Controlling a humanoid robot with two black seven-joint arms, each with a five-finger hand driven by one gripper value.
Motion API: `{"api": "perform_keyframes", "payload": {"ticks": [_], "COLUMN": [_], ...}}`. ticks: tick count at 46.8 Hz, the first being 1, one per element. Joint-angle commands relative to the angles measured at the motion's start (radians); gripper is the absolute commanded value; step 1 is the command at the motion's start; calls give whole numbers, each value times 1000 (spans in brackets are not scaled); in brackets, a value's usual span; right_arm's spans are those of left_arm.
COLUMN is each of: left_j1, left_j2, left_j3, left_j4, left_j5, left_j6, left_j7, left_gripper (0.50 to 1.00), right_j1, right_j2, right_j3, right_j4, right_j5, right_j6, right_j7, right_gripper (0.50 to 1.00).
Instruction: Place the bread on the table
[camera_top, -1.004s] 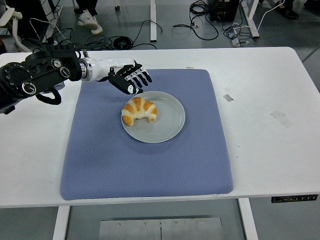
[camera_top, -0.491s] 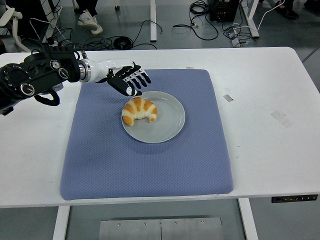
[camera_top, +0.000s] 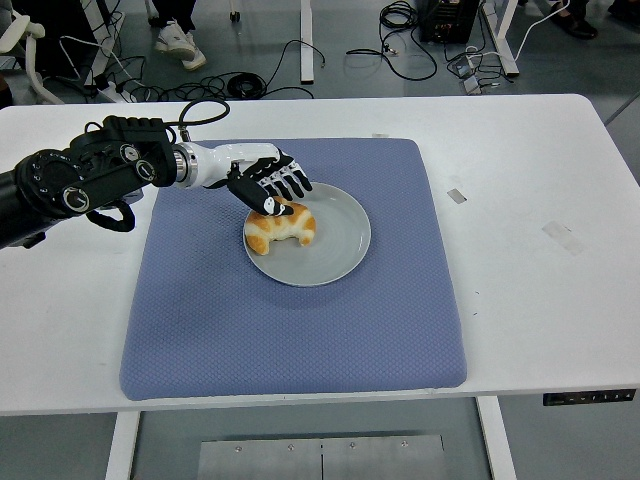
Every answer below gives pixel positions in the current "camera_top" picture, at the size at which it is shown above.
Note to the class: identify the white power strip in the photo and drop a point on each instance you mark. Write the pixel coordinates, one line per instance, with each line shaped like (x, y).
(112, 91)

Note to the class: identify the black equipment box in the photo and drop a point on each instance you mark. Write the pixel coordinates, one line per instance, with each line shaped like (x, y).
(447, 20)

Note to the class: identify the translucent tape strip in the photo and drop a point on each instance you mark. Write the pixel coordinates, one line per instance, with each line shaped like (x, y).
(562, 237)

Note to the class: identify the black table control panel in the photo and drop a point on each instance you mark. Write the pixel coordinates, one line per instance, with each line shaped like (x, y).
(590, 397)

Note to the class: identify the grey round plate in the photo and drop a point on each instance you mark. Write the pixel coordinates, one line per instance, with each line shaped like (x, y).
(330, 250)

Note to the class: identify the grey power adapter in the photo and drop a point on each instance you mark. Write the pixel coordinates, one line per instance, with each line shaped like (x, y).
(471, 85)

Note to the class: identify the white table leg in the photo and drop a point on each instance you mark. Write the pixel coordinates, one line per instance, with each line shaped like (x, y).
(120, 450)
(495, 440)

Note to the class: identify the person's legs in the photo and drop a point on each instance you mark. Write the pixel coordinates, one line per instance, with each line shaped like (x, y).
(175, 10)

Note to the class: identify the white desk frame leg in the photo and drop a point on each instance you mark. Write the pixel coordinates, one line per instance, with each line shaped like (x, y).
(504, 40)

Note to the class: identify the orange and white croissant bread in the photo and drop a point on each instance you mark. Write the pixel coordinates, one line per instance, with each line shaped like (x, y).
(280, 227)

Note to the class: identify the white office chair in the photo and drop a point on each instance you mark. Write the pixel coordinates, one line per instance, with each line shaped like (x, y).
(30, 60)

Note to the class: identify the white upright desk post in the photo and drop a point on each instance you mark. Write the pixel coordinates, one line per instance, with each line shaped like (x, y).
(306, 40)

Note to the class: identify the black caster wheel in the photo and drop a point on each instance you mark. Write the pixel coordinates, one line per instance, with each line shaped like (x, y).
(235, 16)

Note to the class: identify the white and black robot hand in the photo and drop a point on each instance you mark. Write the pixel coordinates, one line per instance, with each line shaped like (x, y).
(225, 160)

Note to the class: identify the person's black shoe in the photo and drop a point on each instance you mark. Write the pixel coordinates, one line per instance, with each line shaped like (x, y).
(580, 27)

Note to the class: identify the small silver tape piece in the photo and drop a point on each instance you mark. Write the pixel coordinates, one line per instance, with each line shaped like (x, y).
(456, 196)

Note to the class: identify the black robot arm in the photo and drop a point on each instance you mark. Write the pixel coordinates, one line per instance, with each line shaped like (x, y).
(100, 175)

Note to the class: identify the blue quilted mat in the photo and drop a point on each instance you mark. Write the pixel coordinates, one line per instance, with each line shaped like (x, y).
(200, 325)

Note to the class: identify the person's white shoe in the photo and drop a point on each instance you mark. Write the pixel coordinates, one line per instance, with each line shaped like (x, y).
(196, 57)
(172, 40)

